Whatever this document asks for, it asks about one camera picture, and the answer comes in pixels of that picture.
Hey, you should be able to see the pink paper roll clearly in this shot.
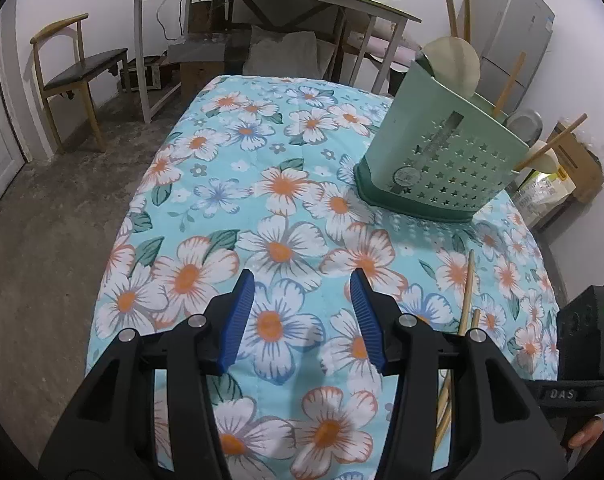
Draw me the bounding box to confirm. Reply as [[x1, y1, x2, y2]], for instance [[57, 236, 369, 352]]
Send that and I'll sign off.
[[342, 30, 423, 68]]

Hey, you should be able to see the grey refrigerator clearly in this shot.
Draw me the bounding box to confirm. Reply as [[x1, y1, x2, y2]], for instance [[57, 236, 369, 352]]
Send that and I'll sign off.
[[454, 0, 556, 123]]

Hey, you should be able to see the metal spoon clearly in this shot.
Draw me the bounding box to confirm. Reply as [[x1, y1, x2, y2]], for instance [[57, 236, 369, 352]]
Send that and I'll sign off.
[[506, 109, 544, 147]]

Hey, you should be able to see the person's right hand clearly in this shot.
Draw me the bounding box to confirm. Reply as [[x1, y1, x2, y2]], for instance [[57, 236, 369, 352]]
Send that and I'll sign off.
[[566, 416, 604, 453]]

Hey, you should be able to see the cream rice paddle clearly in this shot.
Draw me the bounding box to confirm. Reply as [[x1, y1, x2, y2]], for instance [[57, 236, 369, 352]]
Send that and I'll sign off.
[[424, 36, 482, 98]]

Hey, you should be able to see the white woven sack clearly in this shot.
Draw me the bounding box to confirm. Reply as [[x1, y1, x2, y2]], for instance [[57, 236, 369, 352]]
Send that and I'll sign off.
[[242, 25, 319, 80]]

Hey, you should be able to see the wooden chair dark seat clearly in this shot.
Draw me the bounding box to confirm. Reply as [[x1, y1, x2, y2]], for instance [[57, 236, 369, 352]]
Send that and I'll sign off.
[[30, 12, 130, 153]]

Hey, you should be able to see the printed rice bag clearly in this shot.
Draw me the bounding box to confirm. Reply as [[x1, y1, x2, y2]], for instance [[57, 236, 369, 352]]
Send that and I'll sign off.
[[512, 170, 578, 228]]

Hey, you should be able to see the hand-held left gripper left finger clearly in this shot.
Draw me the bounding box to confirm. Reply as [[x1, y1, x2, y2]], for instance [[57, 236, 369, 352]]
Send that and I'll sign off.
[[39, 269, 256, 480]]

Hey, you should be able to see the brown cardboard box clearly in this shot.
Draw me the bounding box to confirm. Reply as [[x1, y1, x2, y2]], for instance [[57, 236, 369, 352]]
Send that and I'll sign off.
[[547, 122, 604, 206]]

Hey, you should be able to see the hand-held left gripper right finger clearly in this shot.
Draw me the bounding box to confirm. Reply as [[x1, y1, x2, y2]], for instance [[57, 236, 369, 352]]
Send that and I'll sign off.
[[350, 269, 569, 480]]

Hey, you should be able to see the floral blue tablecloth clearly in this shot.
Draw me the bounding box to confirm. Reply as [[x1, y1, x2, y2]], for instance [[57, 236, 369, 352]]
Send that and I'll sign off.
[[84, 75, 563, 480]]

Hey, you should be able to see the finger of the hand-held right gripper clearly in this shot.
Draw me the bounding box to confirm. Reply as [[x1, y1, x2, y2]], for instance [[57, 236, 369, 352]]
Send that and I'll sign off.
[[529, 379, 604, 417]]

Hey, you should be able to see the green plastic utensil basket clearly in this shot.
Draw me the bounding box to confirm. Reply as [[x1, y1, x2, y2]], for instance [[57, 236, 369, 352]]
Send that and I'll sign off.
[[353, 57, 530, 224]]

